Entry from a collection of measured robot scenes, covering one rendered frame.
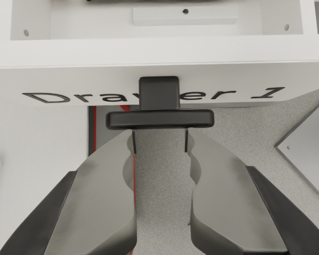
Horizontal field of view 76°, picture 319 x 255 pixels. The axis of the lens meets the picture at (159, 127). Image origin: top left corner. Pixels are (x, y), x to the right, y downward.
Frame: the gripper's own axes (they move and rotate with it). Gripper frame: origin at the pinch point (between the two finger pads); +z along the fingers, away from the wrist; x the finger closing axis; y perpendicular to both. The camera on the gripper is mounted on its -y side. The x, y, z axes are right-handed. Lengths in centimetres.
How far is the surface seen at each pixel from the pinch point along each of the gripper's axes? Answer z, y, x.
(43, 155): 11.9, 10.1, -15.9
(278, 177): 65, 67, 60
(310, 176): 63, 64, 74
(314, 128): 76, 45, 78
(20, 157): 11.8, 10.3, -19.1
